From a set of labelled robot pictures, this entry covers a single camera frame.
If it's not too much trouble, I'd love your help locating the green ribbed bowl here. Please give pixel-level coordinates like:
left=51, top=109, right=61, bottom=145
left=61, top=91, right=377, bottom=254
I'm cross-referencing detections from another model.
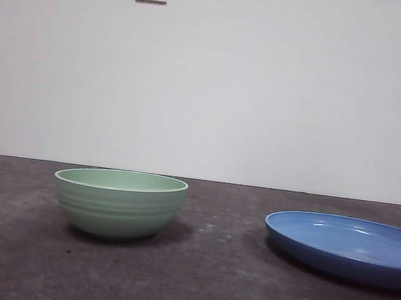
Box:
left=46, top=161, right=190, bottom=248

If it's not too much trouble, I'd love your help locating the blue plate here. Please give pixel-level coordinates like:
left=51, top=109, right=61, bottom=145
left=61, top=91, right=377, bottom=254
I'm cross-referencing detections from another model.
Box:
left=258, top=206, right=401, bottom=292

